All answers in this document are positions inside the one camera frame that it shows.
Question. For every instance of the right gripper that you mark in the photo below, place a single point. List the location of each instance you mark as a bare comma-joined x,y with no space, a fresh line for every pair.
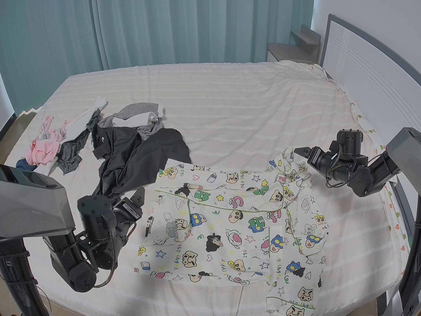
320,161

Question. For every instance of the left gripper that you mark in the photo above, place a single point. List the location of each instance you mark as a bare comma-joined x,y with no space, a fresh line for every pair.
130,211

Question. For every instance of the white printed pyjama top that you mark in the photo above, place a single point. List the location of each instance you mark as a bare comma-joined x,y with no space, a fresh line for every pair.
236,229

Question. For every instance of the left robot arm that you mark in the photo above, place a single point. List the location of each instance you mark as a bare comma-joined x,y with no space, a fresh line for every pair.
33,206

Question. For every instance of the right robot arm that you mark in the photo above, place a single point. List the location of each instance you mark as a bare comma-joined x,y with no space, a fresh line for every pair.
365,176

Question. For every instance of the pile of clothes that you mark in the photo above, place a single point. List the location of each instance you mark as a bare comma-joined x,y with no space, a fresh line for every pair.
138,110

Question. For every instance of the black garment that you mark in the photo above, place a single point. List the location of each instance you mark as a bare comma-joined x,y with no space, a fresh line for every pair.
148,153

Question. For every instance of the bed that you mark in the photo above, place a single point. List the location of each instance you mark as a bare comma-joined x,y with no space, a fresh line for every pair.
246,110

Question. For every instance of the grey bedside table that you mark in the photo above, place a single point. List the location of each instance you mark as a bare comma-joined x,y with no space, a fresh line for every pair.
289,49

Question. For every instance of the pink garment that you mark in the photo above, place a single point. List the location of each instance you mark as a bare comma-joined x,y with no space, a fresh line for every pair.
44,150

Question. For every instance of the dark blue garment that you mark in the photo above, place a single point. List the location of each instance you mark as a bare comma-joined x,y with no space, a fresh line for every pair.
24,166

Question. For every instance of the blue-green curtain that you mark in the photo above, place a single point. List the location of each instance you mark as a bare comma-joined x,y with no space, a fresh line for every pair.
164,21

